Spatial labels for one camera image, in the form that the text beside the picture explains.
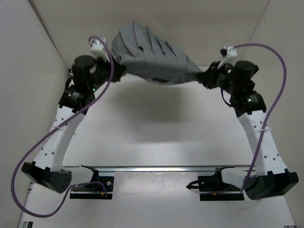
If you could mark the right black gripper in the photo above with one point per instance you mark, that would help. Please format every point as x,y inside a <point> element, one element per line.
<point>207,78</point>

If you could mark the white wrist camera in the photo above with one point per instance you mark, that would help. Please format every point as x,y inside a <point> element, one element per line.
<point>98,50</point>
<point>229,54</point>

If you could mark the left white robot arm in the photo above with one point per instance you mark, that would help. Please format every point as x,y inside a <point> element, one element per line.
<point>87,75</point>

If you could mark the grey pleated skirt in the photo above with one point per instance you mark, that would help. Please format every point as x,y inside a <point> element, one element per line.
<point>152,58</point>

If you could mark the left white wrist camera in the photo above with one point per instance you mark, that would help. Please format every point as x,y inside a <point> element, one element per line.
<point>98,50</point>

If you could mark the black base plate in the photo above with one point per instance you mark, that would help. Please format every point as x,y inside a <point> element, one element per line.
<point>95,191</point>
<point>211,188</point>

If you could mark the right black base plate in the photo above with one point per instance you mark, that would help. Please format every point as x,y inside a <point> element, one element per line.
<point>211,188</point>

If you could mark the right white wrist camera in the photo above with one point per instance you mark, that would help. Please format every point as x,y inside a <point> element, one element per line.
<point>229,54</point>

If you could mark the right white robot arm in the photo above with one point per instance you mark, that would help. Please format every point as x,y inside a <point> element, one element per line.
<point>269,177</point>

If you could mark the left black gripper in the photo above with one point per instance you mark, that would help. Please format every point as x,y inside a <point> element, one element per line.
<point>119,70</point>

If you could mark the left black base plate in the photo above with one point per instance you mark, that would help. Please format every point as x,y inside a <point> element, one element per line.
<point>95,191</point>

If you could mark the aluminium table rail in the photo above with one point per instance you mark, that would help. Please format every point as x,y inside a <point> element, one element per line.
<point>183,168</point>

